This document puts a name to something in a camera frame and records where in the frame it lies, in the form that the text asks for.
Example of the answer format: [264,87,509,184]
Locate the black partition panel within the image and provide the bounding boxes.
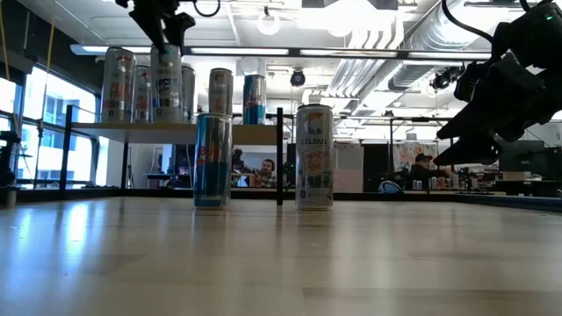
[362,143,392,193]

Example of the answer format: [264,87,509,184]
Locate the black metal gantry frame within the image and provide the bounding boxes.
[388,116,456,176]

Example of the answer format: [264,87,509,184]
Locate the blue white rounded object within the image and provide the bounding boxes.
[377,179,403,195]

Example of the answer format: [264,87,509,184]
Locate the silver ceiling air duct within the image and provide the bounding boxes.
[387,64,436,92]

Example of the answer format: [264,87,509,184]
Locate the black round ceiling speaker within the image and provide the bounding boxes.
[289,68,307,88]

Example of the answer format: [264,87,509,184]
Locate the black ceiling spotlight cluster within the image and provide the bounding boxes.
[429,64,465,90]

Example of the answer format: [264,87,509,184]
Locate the white ring ceiling lamp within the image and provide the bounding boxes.
[256,8,283,37]

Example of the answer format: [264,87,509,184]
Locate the black tripod stand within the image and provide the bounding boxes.
[58,104,75,202]

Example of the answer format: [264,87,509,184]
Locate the yellow power cable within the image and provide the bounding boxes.
[0,0,58,83]

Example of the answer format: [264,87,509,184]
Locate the pink partition panel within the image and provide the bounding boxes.
[333,143,364,193]

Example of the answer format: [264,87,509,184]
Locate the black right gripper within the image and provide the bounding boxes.
[433,56,562,167]

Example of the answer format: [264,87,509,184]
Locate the black adjustable stand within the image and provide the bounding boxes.
[0,130,23,207]

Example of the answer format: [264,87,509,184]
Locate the row of red white packages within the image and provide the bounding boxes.
[411,175,479,190]

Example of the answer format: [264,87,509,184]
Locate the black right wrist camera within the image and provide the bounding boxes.
[454,61,491,103]

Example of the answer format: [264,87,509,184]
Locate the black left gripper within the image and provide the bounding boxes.
[116,0,197,54]

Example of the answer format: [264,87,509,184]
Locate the floral printed banner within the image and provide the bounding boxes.
[393,141,439,172]

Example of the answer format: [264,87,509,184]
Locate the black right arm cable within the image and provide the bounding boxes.
[441,0,495,44]

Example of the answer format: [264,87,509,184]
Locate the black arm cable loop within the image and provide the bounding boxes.
[192,0,221,18]

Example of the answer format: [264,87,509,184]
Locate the person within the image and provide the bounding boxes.
[254,157,278,189]
[410,152,445,185]

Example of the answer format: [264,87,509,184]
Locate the dark desk with equipment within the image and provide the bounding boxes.
[494,170,562,198]

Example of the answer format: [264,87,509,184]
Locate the black computer monitor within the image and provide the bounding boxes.
[500,140,548,173]

